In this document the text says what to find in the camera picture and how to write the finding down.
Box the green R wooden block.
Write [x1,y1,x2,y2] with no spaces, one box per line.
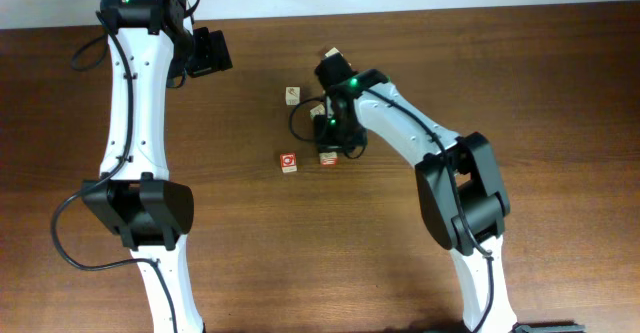
[310,104,326,120]

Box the snail picture wooden block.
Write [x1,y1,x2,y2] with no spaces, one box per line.
[319,151,338,166]

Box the red Q wooden block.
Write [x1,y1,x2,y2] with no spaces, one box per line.
[280,153,297,173]

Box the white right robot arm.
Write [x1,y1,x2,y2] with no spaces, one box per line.
[315,53,517,332]

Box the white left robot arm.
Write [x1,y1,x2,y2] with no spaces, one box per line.
[77,0,232,332]

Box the carrot picture wooden block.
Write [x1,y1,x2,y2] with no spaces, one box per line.
[285,86,301,106]

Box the blue L wooden block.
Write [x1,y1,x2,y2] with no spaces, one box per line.
[324,47,341,58]

